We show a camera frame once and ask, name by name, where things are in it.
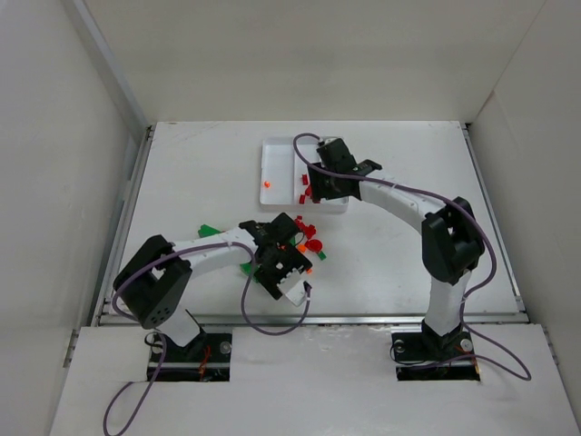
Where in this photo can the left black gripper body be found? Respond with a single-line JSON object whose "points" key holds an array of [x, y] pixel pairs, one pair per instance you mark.
{"points": [[281, 266]]}

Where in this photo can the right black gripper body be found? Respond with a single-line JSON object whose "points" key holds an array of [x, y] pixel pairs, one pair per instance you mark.
{"points": [[324, 187]]}

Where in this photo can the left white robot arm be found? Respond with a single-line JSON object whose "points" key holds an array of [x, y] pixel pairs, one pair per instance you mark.
{"points": [[150, 286]]}

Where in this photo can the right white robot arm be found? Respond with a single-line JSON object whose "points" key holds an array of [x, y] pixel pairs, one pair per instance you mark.
{"points": [[450, 245]]}

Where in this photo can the green arch lego brick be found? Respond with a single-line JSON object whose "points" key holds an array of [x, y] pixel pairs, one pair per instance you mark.
{"points": [[247, 269]]}

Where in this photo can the red round dome lego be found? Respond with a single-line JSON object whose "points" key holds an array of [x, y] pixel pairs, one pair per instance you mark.
{"points": [[314, 245]]}

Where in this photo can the white three-compartment tray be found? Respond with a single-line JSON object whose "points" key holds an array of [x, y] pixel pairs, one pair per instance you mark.
{"points": [[283, 169]]}

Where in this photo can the green red long lego assembly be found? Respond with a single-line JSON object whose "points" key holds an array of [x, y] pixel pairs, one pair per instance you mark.
{"points": [[205, 230]]}

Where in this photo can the aluminium rail front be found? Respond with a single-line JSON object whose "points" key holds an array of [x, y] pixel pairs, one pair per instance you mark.
{"points": [[280, 320]]}

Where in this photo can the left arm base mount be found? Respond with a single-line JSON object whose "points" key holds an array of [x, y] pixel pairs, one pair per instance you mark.
{"points": [[208, 361]]}

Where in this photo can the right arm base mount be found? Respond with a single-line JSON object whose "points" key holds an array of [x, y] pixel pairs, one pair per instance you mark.
{"points": [[418, 358]]}

